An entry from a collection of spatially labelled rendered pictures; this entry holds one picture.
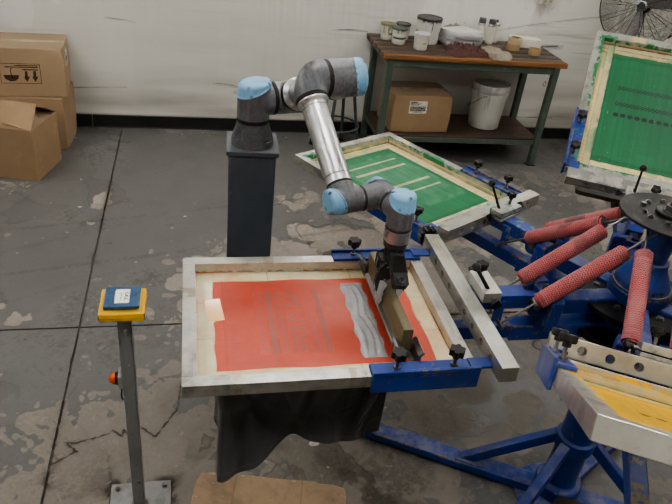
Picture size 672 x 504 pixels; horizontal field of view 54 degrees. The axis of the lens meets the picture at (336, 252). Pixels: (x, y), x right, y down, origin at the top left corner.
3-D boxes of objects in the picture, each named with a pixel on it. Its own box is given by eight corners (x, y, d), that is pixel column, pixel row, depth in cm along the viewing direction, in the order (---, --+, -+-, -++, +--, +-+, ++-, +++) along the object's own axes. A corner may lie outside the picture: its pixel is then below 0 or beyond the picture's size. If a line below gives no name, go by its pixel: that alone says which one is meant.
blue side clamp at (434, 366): (370, 393, 173) (373, 373, 169) (366, 380, 177) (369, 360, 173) (476, 387, 179) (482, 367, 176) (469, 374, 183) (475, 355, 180)
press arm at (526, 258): (367, 185, 295) (369, 173, 292) (376, 182, 299) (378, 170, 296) (617, 331, 220) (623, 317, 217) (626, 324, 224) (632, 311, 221)
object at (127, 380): (105, 537, 232) (77, 324, 181) (111, 485, 250) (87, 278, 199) (170, 530, 236) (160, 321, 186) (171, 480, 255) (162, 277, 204)
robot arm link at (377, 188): (353, 177, 189) (372, 194, 181) (386, 172, 194) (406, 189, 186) (350, 201, 193) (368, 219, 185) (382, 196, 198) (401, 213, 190)
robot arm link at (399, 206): (407, 183, 185) (424, 197, 178) (401, 217, 190) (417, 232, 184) (383, 187, 181) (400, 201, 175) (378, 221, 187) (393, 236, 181)
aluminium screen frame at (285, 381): (181, 398, 163) (181, 387, 161) (183, 267, 211) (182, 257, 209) (477, 381, 180) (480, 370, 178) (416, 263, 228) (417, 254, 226)
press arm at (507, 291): (473, 310, 201) (477, 297, 198) (467, 298, 206) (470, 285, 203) (525, 308, 205) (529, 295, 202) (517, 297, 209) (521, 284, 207)
